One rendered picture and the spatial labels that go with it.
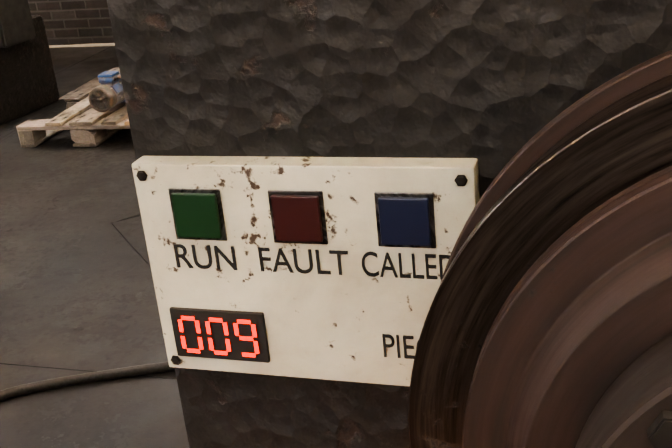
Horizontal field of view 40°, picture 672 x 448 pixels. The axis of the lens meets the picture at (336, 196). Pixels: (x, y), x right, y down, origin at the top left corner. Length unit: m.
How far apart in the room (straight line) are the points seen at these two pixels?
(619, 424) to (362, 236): 0.28
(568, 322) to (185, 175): 0.33
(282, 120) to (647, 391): 0.34
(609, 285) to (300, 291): 0.29
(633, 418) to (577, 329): 0.06
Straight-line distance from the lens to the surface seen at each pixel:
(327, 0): 0.64
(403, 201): 0.64
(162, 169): 0.71
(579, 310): 0.49
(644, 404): 0.45
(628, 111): 0.47
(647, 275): 0.47
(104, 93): 5.08
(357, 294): 0.69
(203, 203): 0.70
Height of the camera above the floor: 1.46
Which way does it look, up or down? 22 degrees down
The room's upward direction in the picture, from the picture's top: 6 degrees counter-clockwise
